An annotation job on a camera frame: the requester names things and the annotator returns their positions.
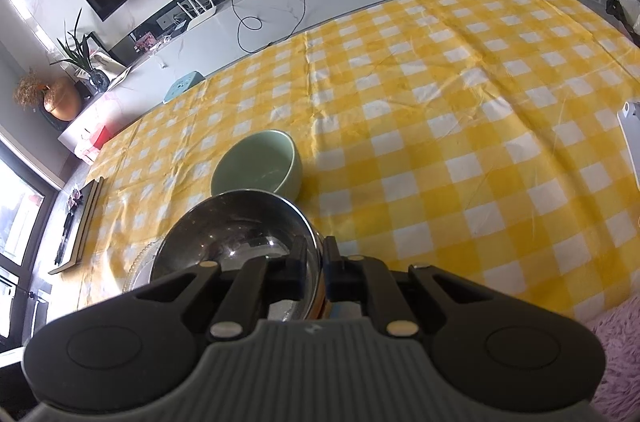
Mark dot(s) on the orange round vase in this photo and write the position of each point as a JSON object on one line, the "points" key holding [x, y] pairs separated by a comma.
{"points": [[62, 102]]}

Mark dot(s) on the dark framed board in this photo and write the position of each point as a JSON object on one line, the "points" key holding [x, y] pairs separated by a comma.
{"points": [[80, 227]]}

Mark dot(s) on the pink fluffy rug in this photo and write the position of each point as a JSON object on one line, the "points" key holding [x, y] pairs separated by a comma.
{"points": [[617, 362]]}

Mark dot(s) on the white device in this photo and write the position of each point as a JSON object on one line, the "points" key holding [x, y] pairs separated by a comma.
{"points": [[631, 137]]}

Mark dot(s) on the yellow checked tablecloth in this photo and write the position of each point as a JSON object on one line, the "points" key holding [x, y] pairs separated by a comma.
{"points": [[450, 127]]}

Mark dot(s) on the clear glass plate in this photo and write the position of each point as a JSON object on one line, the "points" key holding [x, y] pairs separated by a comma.
{"points": [[140, 267]]}

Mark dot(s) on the white router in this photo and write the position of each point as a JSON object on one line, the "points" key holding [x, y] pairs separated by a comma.
{"points": [[202, 10]]}

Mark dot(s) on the plant in glass vase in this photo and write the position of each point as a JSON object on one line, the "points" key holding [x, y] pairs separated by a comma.
{"points": [[95, 75]]}

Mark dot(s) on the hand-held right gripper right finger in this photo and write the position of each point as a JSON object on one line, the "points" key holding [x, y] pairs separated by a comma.
{"points": [[332, 269]]}

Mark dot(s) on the black device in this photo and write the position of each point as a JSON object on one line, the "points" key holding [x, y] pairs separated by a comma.
{"points": [[625, 15]]}

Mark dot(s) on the pink photo box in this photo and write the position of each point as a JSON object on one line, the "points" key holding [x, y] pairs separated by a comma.
{"points": [[146, 41]]}

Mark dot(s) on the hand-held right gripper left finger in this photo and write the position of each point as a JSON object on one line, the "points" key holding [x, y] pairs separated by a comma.
{"points": [[296, 269]]}

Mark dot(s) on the green ceramic bowl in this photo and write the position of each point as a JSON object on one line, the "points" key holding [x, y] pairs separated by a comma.
{"points": [[255, 162]]}

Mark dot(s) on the orange steel bowl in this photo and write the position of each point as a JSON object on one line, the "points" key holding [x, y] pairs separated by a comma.
{"points": [[240, 222]]}

